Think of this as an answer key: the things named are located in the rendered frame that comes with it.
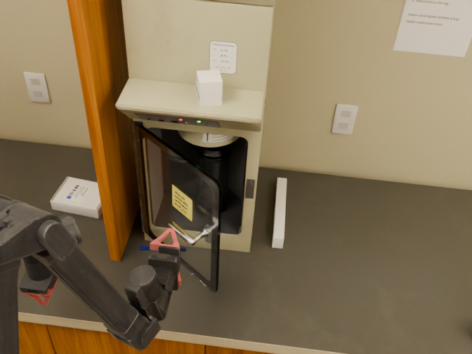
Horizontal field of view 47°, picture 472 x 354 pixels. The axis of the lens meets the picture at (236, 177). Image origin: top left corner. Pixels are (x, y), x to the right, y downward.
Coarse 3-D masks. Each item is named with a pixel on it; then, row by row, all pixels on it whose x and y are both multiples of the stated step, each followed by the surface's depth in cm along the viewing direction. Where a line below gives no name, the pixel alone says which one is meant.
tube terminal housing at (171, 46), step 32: (128, 0) 113; (160, 0) 113; (192, 0) 112; (128, 32) 118; (160, 32) 117; (192, 32) 117; (224, 32) 116; (256, 32) 115; (128, 64) 124; (160, 64) 123; (192, 64) 122; (256, 64) 120; (160, 128) 135; (192, 128) 134; (256, 160) 138
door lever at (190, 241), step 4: (168, 224) 133; (172, 224) 133; (176, 224) 133; (176, 228) 132; (180, 228) 132; (176, 232) 132; (180, 232) 131; (184, 232) 131; (204, 232) 132; (180, 236) 131; (184, 236) 130; (188, 236) 130; (196, 236) 131; (200, 236) 131; (204, 236) 132; (184, 240) 131; (188, 240) 129; (192, 240) 129; (196, 240) 130; (188, 244) 130; (192, 244) 129
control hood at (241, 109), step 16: (128, 80) 125; (144, 80) 125; (128, 96) 120; (144, 96) 120; (160, 96) 121; (176, 96) 121; (192, 96) 121; (224, 96) 122; (240, 96) 122; (256, 96) 122; (128, 112) 122; (144, 112) 119; (160, 112) 118; (176, 112) 117; (192, 112) 117; (208, 112) 117; (224, 112) 117; (240, 112) 117; (256, 112) 118; (224, 128) 129; (240, 128) 126; (256, 128) 123
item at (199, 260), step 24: (144, 144) 134; (144, 168) 140; (168, 168) 131; (192, 168) 122; (168, 192) 137; (192, 192) 127; (216, 192) 120; (168, 216) 143; (192, 216) 133; (216, 216) 124; (168, 240) 150; (216, 240) 130; (192, 264) 145; (216, 264) 135; (216, 288) 142
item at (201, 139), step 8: (184, 136) 140; (192, 136) 139; (200, 136) 138; (208, 136) 138; (216, 136) 138; (224, 136) 139; (232, 136) 140; (200, 144) 139; (208, 144) 138; (216, 144) 139; (224, 144) 139
